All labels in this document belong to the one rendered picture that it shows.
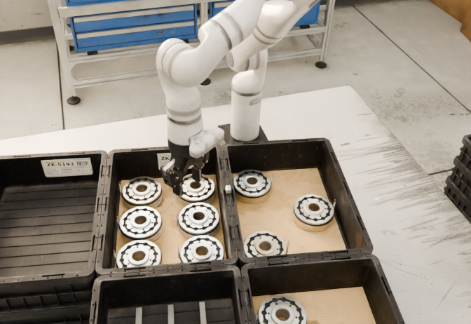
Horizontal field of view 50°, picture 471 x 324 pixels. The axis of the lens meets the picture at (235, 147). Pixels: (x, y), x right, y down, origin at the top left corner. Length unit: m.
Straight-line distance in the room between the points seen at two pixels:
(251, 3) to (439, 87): 2.70
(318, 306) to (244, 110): 0.63
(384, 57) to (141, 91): 1.73
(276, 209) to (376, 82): 2.27
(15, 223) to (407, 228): 1.07
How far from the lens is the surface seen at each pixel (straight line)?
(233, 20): 0.97
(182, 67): 0.91
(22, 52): 3.87
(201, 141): 1.00
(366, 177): 1.67
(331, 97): 1.99
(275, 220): 1.31
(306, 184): 1.41
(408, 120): 3.21
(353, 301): 1.19
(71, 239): 1.31
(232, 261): 1.09
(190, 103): 0.97
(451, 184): 2.26
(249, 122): 1.53
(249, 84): 1.46
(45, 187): 1.46
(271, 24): 1.18
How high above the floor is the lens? 1.80
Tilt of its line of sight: 40 degrees down
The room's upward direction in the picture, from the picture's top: 2 degrees clockwise
